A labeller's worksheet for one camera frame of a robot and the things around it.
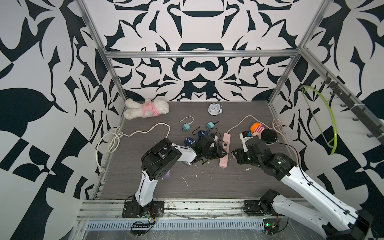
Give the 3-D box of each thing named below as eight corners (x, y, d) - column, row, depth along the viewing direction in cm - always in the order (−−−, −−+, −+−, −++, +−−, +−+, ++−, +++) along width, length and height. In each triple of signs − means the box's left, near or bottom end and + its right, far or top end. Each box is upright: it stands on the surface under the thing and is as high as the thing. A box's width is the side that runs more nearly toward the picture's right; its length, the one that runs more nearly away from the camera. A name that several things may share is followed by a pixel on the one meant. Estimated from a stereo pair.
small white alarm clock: (208, 115, 114) (209, 111, 111) (207, 106, 119) (208, 103, 116) (221, 115, 114) (222, 111, 111) (220, 106, 119) (221, 103, 116)
